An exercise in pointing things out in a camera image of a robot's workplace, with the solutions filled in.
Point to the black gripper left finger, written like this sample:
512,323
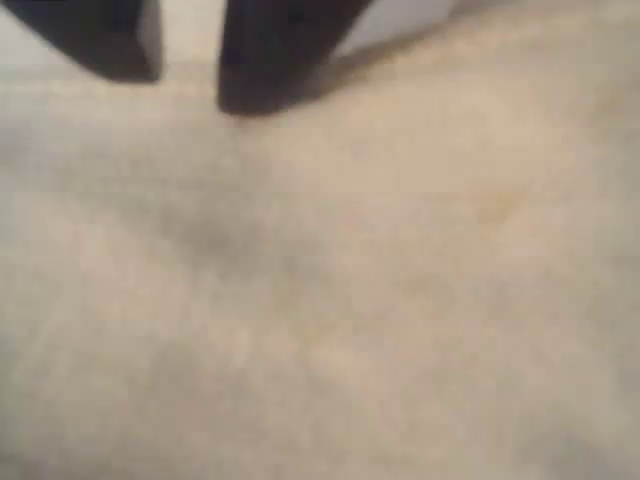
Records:
100,35

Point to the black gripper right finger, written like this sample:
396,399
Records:
270,55

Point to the plain white cloth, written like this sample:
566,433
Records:
320,300

